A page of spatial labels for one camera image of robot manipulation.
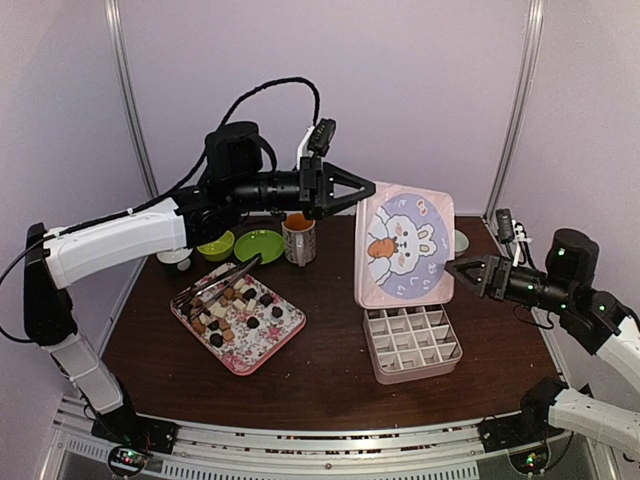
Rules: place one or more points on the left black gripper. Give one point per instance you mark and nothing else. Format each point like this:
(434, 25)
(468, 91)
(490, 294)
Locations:
(313, 172)

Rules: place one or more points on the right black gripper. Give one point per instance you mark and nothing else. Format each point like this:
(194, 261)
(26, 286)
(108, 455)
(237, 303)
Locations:
(492, 283)

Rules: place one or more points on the pink rabbit tin lid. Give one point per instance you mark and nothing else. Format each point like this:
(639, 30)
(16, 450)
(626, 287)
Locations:
(404, 236)

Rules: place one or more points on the pink divided tin box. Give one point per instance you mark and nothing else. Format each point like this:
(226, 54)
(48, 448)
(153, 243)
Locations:
(411, 343)

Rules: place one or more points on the floral pink tray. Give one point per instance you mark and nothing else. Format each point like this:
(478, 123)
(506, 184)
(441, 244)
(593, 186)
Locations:
(242, 326)

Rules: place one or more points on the metal serving tongs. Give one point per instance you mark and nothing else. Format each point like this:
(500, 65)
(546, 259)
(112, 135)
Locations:
(223, 280)

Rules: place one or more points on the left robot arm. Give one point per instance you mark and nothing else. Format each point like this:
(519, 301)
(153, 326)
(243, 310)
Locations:
(234, 182)

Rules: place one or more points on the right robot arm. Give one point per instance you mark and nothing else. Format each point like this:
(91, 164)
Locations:
(601, 324)

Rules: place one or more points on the pale blue tea bowl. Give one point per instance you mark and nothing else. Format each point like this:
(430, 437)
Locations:
(462, 243)

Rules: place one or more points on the floral white mug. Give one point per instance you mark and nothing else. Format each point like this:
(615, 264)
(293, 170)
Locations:
(299, 235)

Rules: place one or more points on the green plate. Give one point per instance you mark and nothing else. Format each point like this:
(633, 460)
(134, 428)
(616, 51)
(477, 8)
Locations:
(268, 243)

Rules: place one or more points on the green bowl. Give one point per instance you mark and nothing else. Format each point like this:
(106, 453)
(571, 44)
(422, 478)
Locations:
(220, 249)

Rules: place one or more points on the black white bowl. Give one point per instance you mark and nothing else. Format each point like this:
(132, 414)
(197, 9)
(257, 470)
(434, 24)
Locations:
(175, 261)

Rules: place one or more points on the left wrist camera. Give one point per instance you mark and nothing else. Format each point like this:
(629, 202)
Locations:
(316, 141)

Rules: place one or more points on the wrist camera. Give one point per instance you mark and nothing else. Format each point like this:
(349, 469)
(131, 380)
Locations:
(316, 141)
(512, 235)

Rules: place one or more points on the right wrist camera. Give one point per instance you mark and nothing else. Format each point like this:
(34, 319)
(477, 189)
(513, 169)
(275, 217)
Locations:
(512, 235)

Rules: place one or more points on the right aluminium frame post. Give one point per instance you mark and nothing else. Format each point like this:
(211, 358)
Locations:
(528, 64)

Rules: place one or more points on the aluminium frame post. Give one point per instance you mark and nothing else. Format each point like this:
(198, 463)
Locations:
(126, 86)
(528, 64)

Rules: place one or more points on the left aluminium frame post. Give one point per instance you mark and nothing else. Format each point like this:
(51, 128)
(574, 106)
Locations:
(126, 86)

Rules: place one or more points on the front aluminium rail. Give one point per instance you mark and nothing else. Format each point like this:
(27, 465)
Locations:
(207, 451)

